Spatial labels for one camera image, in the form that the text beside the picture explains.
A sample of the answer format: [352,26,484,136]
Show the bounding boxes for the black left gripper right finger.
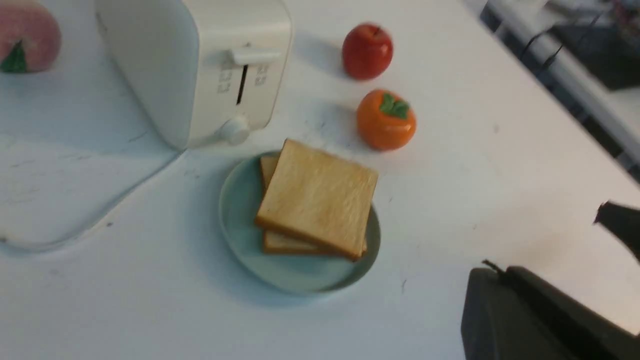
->
[593,201,640,261]

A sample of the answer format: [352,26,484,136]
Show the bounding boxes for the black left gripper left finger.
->
[461,260,640,360]

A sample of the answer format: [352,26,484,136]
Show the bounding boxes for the toast slice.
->
[259,155,368,257]
[254,138,379,262]

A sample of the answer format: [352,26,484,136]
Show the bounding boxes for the orange persimmon with green leaf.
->
[355,88,418,152]

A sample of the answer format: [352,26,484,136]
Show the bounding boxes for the light green round plate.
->
[218,151,382,297]

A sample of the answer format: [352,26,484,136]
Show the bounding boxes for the red apple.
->
[342,22,394,81]

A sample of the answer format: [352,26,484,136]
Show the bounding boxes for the white two-slot toaster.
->
[94,0,294,151]

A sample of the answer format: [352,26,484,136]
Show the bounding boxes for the pink peach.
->
[0,0,62,74]

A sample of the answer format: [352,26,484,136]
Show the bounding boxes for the white toaster power cord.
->
[0,150,186,252]

